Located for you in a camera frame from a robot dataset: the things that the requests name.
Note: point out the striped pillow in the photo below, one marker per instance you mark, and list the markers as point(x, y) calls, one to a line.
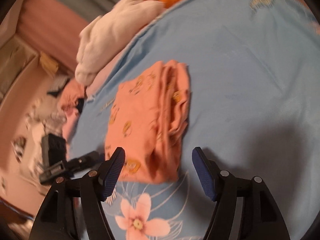
point(58, 87)

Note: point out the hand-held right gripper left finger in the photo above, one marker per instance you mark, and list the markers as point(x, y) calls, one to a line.
point(113, 175)

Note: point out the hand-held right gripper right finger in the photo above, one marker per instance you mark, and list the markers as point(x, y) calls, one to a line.
point(205, 176)

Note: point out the pink curtain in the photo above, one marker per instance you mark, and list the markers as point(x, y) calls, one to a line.
point(57, 27)

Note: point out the white wall shelf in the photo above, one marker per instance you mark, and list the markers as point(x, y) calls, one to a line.
point(17, 65)

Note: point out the orange printed long-sleeve shirt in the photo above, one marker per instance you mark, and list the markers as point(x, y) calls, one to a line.
point(140, 122)

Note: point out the crumpled salmon garment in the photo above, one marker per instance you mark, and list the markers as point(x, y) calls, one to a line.
point(72, 93)

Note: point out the light pink cloth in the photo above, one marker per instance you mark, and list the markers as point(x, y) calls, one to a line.
point(70, 126)

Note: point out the dark cloth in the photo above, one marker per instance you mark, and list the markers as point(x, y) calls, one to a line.
point(80, 106)

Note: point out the yellow tassel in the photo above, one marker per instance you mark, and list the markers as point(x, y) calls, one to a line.
point(48, 63)

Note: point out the plaid blanket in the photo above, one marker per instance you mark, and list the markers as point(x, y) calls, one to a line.
point(42, 122)

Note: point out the white fluffy garment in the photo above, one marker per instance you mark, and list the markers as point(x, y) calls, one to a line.
point(105, 40)

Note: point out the blue floral blanket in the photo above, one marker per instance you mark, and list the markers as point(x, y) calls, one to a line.
point(237, 92)

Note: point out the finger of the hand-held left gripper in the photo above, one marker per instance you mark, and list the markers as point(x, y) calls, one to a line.
point(83, 160)

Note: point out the pink bed sheet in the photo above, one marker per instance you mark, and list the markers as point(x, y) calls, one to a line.
point(105, 75)

